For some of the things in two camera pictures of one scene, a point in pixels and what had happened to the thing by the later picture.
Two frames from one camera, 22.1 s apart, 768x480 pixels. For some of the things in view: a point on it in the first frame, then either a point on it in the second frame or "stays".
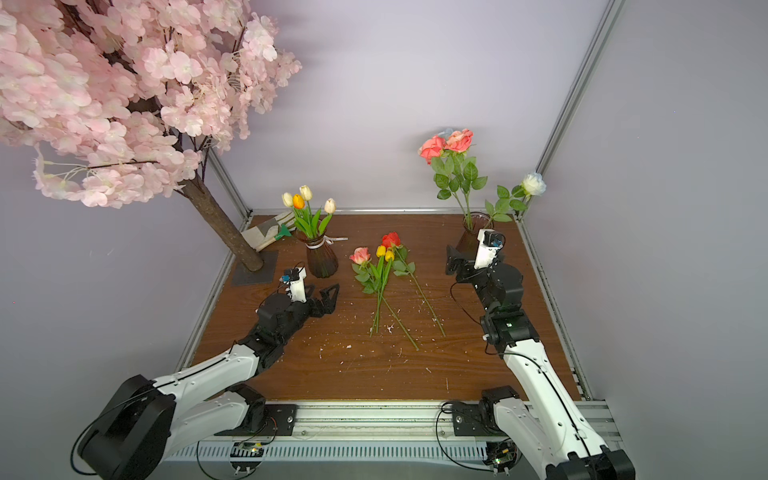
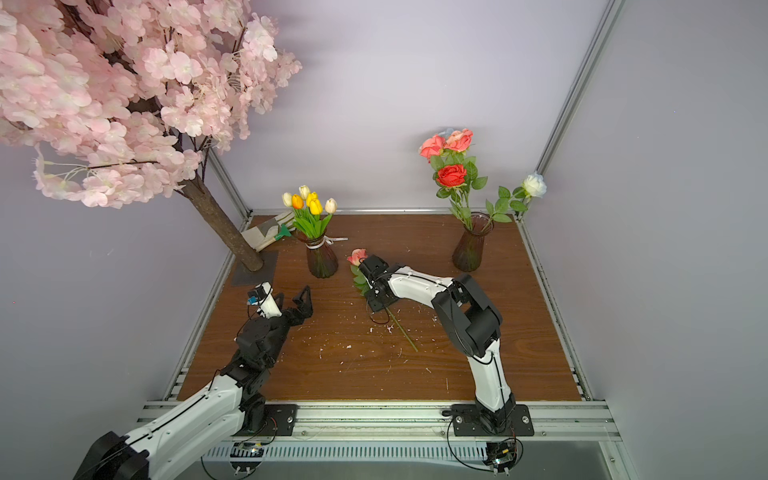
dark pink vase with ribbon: [321, 260] stays
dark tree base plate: [244, 276] stays
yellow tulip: [381, 252] → [316, 224]
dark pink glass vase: [473, 222] stays
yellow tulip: [389, 256] → [312, 200]
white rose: [534, 184] stays
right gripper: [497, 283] → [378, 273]
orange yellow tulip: [300, 219] stays
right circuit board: [503, 455] stays
